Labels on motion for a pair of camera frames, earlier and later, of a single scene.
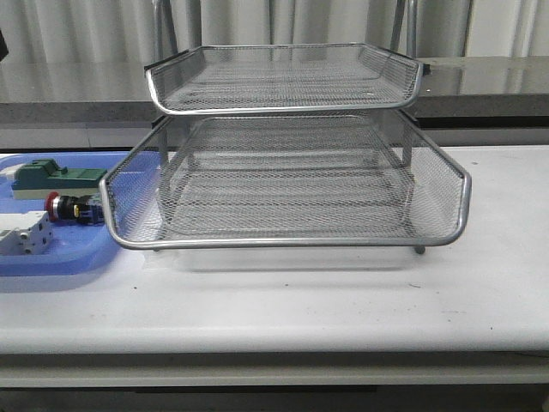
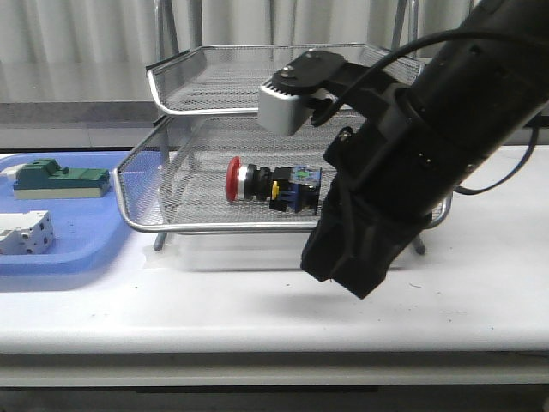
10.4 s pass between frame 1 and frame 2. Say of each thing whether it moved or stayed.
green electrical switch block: stayed
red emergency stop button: moved
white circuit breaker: stayed
